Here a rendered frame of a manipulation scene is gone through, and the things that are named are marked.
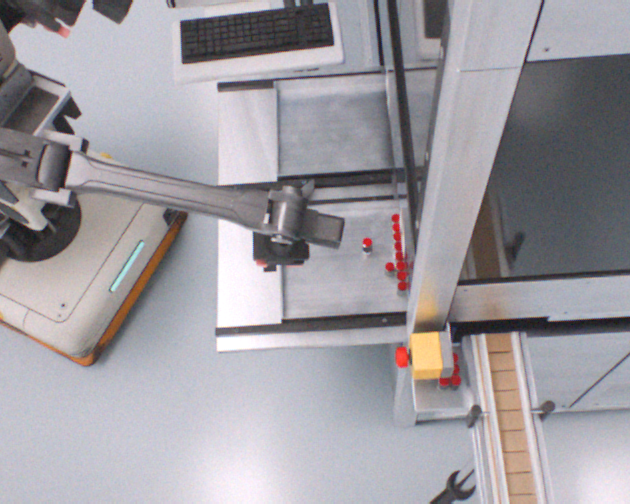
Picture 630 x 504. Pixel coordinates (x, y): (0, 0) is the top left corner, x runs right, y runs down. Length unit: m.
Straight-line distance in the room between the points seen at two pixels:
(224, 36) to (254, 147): 0.39
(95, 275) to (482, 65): 1.84
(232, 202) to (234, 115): 0.69
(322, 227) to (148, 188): 0.29
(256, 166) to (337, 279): 0.34
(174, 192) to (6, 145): 0.26
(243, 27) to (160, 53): 1.12
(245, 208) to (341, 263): 0.50
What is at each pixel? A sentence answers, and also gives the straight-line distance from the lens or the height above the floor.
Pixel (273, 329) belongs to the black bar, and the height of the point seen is 0.90.
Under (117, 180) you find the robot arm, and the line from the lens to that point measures 1.23.
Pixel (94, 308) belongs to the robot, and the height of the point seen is 0.26.
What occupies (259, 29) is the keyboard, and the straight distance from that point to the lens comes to 2.09.
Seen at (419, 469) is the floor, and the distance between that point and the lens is 2.44.
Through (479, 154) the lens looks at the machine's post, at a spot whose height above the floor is 1.64.
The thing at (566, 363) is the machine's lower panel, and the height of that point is 0.65.
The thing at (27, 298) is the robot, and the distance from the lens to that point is 2.49.
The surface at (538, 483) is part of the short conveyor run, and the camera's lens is 1.49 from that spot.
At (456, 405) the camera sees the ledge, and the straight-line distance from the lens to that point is 1.58.
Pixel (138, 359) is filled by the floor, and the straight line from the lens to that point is 2.62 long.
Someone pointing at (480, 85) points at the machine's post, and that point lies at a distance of 0.80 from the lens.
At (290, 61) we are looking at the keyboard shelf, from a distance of 2.05.
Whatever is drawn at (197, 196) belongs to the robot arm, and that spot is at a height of 1.37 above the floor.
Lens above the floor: 2.42
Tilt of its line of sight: 66 degrees down
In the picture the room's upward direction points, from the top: 8 degrees counter-clockwise
